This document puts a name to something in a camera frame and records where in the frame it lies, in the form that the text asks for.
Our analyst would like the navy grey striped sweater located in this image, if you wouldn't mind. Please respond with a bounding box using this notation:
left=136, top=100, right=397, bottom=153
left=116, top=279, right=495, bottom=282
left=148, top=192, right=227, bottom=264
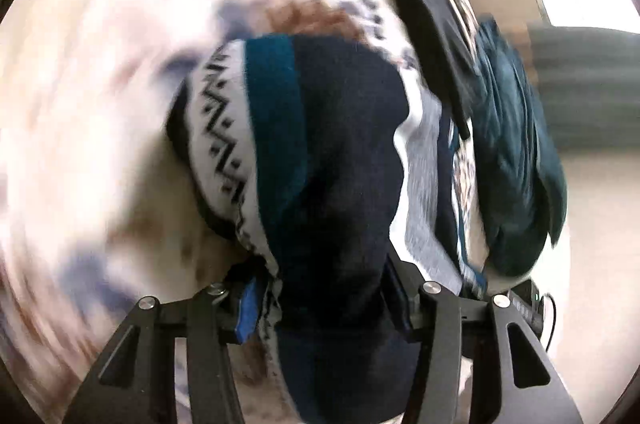
left=167, top=34, right=463, bottom=423

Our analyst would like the teal velvet quilt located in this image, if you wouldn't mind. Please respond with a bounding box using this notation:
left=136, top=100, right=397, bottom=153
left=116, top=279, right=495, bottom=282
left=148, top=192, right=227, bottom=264
left=472, top=17, right=567, bottom=277

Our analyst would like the floral cream bed blanket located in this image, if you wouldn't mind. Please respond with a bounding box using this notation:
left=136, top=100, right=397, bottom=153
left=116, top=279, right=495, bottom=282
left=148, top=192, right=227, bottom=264
left=1, top=0, right=477, bottom=423

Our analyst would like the right blue-grey curtain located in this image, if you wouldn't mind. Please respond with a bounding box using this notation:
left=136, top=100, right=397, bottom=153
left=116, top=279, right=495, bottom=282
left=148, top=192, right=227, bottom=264
left=528, top=27, right=640, bottom=152

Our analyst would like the dark folded garment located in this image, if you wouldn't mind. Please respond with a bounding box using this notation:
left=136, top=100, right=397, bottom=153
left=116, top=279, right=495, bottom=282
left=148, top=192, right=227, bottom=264
left=394, top=0, right=475, bottom=140

